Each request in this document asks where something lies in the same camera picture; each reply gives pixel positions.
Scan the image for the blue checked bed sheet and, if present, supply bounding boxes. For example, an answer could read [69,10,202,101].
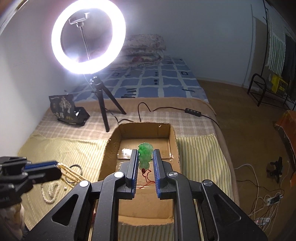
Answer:
[69,55,210,103]

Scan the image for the twisted cream rope necklace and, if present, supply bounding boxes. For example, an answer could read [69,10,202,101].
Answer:
[41,162,87,204]

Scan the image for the black printed snack bag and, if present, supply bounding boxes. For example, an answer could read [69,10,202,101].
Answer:
[49,94,90,126]

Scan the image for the left gloved hand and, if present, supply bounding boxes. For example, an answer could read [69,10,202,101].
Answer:
[1,203,25,240]

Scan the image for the black clothes rack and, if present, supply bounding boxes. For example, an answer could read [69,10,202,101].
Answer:
[247,1,295,110]

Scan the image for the black light power cable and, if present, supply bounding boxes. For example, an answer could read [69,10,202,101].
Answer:
[104,101,221,129]

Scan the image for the orange cloth covered furniture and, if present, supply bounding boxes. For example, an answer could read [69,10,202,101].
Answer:
[274,110,295,170]

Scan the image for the floral folded quilt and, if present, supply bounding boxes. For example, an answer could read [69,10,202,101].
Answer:
[111,34,166,68]

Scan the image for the black tripod stand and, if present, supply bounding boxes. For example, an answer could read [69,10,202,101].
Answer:
[89,76,126,132]

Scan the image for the pink plaid bed blanket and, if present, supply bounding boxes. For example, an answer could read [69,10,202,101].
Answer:
[31,111,218,140]

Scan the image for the open cardboard box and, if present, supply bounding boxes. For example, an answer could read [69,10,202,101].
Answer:
[98,122,180,226]

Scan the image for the white striped hanging towel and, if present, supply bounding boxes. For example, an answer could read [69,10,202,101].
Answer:
[266,21,286,76]

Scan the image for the white ring light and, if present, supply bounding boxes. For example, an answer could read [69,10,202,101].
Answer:
[51,1,126,74]

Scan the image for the yellow striped bed cloth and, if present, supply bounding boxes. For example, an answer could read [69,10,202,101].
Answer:
[19,133,238,240]

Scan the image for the dark hanging clothes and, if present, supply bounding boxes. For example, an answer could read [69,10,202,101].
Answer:
[282,35,295,83]

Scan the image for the black thin bangle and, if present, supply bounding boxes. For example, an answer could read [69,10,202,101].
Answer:
[66,164,83,185]

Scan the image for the yellow box on rack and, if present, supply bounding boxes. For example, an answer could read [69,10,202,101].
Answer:
[271,74,288,96]

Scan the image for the green jade pendant red cord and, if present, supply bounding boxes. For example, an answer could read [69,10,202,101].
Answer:
[137,142,159,190]

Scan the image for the white power strip with cables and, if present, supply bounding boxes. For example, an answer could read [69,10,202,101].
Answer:
[234,163,292,235]

